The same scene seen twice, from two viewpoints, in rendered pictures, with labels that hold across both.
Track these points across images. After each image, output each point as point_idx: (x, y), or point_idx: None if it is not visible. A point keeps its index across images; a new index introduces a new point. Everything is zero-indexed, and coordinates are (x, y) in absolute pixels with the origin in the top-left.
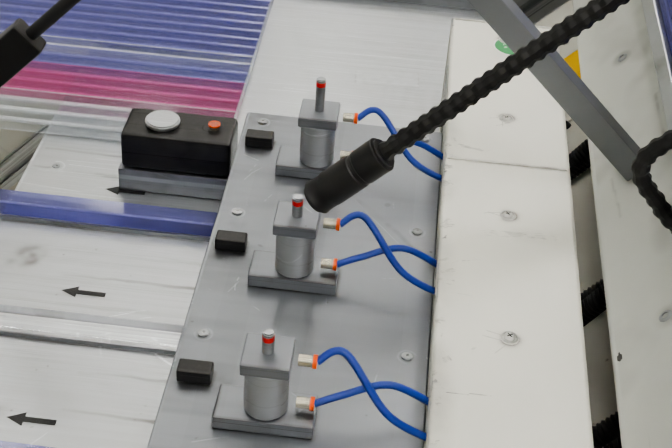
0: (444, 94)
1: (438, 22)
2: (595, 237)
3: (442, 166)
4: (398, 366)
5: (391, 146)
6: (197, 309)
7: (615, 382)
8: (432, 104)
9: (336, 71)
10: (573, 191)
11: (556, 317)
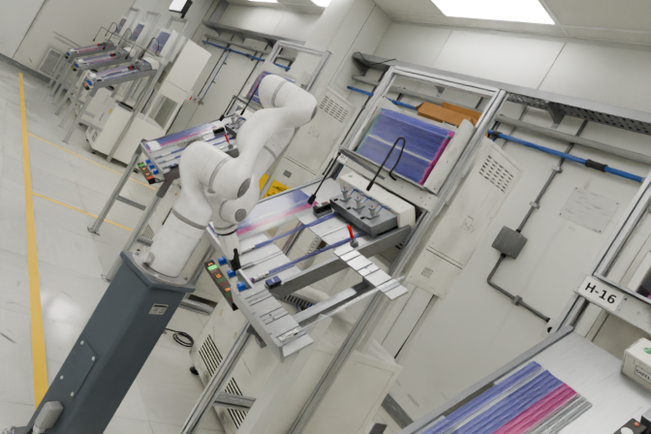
0: (346, 186)
1: (325, 182)
2: None
3: (360, 190)
4: (379, 207)
5: (373, 180)
6: (354, 214)
7: (401, 196)
8: (339, 191)
9: (322, 194)
10: None
11: (389, 195)
